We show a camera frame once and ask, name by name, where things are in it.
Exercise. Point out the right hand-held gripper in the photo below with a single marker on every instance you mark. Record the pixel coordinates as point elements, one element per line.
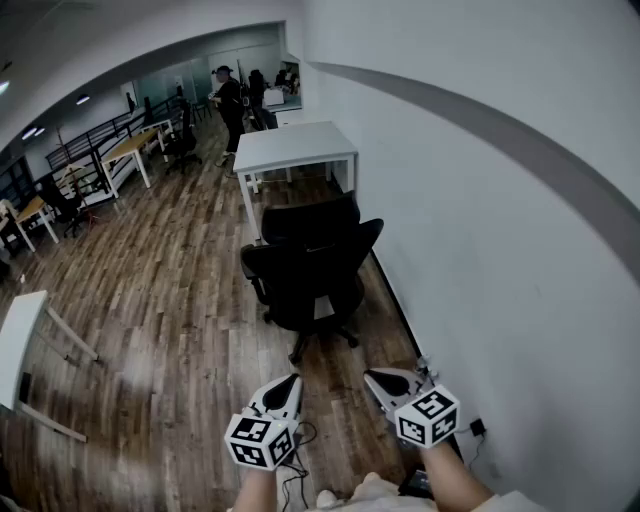
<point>425,417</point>

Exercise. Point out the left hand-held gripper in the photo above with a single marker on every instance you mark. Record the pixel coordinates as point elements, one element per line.
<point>260,440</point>

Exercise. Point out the black mesh office chair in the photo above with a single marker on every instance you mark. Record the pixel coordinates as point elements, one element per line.
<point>310,250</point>

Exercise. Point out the person's right forearm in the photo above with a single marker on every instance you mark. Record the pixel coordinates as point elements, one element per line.
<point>450,475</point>

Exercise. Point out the black screen device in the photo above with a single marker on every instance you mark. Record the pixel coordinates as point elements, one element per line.
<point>415,485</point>

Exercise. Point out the person's left shoe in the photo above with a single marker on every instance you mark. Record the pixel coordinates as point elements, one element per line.
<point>326,499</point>

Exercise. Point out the person's white clothing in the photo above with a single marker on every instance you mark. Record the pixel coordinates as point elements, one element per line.
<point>380,500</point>

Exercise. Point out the white desk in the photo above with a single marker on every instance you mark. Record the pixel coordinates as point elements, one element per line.
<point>295,145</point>

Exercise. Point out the white table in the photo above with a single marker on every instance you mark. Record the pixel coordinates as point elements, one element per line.
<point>20,340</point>

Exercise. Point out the white low cabinet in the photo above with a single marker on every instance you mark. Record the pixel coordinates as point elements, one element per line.
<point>292,117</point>

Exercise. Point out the wooden top desk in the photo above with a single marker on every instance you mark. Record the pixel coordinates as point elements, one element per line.
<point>32,205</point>
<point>130,145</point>

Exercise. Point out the white box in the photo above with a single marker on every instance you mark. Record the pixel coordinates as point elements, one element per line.
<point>274,97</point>

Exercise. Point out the wooden coat rack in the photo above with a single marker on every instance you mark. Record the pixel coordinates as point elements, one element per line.
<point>75,169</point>

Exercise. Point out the black metal railing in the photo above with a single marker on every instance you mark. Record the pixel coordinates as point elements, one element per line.
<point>100,135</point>

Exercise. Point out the long ceiling strip light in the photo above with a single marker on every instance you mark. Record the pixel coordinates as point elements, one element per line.
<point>4,88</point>

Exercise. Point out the black wall adapter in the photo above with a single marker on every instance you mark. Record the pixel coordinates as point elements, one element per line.
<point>477,426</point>

